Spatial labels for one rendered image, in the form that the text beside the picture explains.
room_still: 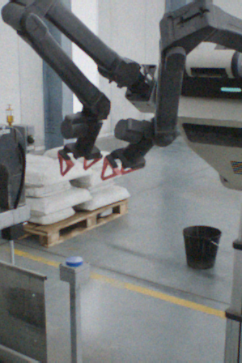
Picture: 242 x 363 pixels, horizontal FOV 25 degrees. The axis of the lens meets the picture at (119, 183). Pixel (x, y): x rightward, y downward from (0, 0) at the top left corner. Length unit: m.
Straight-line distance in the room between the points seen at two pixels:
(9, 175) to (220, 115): 0.69
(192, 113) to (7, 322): 1.23
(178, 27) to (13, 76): 6.19
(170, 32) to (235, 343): 1.19
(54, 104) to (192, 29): 6.60
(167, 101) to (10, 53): 5.97
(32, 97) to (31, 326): 5.53
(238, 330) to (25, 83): 5.88
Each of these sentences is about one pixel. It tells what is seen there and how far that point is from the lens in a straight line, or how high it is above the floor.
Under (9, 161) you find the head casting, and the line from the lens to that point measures 1.74.
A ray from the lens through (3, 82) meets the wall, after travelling 7.14.
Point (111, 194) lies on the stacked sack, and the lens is 5.08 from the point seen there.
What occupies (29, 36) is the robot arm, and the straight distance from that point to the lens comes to 1.35.
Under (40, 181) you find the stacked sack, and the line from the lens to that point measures 4.35.
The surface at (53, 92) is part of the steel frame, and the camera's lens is 7.64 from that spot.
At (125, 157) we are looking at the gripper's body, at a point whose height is 1.27.
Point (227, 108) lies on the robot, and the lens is 1.56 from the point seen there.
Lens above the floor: 1.57
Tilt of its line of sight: 14 degrees down
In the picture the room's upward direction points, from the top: straight up
